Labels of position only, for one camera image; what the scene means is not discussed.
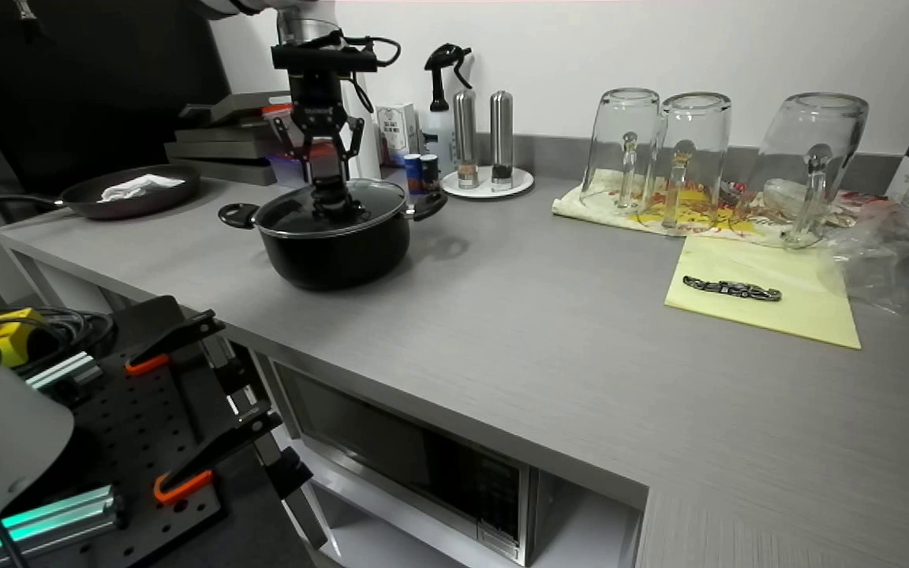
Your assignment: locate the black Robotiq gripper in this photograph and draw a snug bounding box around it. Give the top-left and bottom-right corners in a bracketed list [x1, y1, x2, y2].
[284, 65, 367, 203]

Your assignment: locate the glass lid with black knob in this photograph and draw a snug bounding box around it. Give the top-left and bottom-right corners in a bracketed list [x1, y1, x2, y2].
[260, 175, 414, 235]

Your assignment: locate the black cooking pot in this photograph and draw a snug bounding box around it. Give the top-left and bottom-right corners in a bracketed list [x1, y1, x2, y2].
[215, 175, 451, 296]

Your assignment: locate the white cardboard box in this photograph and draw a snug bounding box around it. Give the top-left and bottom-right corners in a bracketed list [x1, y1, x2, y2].
[377, 100, 426, 161]

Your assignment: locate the small blue spice jar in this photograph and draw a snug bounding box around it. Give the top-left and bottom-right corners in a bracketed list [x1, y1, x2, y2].
[400, 153, 426, 200]

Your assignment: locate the small dark spice jar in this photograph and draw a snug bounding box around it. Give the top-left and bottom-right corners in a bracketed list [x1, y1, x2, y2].
[417, 153, 445, 195]

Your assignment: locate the clear spray bottle black trigger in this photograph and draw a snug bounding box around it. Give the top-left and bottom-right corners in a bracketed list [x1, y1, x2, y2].
[420, 41, 478, 175]

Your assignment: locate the steel pepper grinder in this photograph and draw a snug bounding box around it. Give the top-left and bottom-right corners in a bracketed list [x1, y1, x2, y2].
[448, 89, 483, 194]
[485, 89, 518, 186]

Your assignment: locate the small white plate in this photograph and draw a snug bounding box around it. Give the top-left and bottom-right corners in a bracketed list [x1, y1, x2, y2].
[438, 164, 539, 203]

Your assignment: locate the black frying pan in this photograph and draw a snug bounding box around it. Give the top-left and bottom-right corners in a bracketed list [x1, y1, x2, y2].
[0, 161, 207, 224]

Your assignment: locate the black clamp with orange trigger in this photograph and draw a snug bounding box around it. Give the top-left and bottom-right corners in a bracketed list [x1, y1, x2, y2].
[121, 307, 227, 384]
[150, 401, 286, 510]

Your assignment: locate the yellow patterned dish cloth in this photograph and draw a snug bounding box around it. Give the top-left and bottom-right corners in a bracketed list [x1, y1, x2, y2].
[551, 168, 901, 252]

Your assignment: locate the clear glass beer mug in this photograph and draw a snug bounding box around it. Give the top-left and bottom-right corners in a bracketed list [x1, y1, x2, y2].
[577, 86, 666, 215]
[656, 89, 735, 235]
[756, 89, 872, 252]

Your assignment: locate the built-in steel microwave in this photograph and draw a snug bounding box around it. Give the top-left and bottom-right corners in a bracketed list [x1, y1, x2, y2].
[263, 354, 652, 568]

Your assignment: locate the black perforated board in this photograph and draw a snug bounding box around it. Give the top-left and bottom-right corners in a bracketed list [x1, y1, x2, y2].
[9, 292, 323, 568]

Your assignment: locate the yellow plastic tool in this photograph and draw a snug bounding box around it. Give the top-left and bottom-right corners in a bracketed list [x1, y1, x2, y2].
[0, 302, 52, 373]

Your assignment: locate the black pen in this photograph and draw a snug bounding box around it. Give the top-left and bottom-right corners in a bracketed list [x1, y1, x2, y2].
[678, 270, 787, 307]

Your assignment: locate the gray round shade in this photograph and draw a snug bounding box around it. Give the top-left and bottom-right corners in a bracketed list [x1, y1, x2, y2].
[0, 359, 78, 522]

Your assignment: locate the aluminium extrusion bar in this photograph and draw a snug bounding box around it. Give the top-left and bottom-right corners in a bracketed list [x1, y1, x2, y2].
[0, 479, 127, 562]

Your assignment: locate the yellow notepad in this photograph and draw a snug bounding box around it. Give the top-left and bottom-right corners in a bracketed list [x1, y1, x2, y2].
[664, 231, 866, 354]

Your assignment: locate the clear plastic bag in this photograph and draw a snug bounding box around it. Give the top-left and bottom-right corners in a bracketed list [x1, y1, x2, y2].
[819, 206, 909, 322]

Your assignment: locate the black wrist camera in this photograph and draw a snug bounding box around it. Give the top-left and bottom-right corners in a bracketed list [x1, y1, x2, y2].
[268, 32, 381, 78]

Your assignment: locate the coiled black cable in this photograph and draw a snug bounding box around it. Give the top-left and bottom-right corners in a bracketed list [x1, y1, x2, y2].
[40, 310, 124, 365]

